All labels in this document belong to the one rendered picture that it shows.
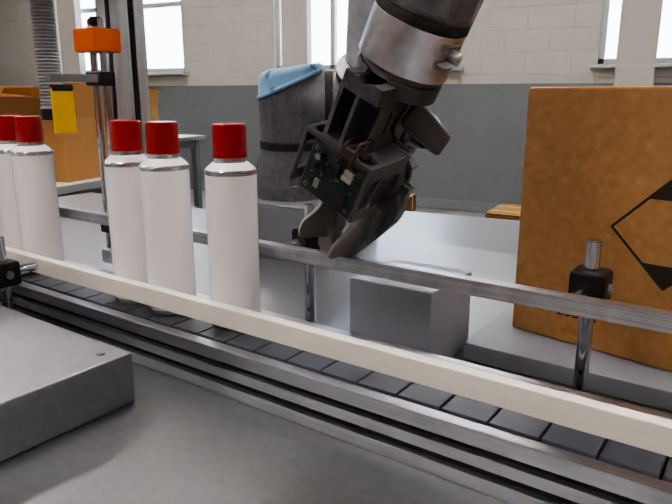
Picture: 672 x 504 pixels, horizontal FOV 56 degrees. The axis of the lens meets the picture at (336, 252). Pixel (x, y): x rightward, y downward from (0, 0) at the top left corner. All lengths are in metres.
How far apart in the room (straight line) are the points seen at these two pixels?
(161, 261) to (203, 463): 0.24
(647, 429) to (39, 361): 0.49
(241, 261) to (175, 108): 7.26
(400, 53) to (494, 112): 5.69
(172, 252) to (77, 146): 2.03
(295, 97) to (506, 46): 5.12
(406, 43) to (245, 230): 0.25
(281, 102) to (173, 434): 0.68
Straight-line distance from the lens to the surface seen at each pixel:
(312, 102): 1.12
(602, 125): 0.69
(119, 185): 0.73
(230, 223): 0.63
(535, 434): 0.49
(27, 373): 0.62
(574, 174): 0.70
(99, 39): 0.90
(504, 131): 6.16
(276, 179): 1.13
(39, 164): 0.91
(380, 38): 0.49
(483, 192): 6.25
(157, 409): 0.63
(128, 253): 0.74
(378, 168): 0.50
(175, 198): 0.68
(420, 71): 0.49
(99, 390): 0.62
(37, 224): 0.92
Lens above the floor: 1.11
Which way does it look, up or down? 14 degrees down
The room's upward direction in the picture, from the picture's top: straight up
